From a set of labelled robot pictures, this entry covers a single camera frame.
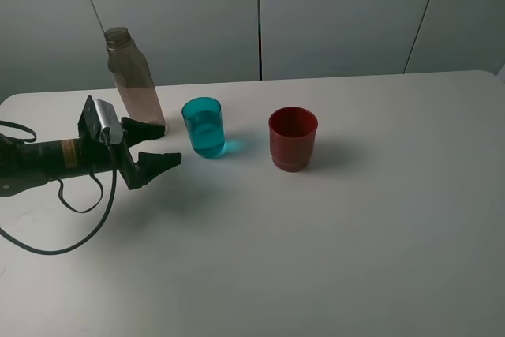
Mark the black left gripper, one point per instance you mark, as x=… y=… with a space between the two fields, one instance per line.
x=101 y=157

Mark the smoky transparent plastic bottle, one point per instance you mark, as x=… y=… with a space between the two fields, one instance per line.
x=132 y=77

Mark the teal transparent plastic cup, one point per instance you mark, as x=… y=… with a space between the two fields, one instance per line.
x=204 y=124

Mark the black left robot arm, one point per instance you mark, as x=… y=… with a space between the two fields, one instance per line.
x=26 y=164

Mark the red plastic cup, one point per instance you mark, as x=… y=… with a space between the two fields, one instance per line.
x=292 y=132

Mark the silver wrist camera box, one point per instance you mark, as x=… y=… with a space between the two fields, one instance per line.
x=109 y=127

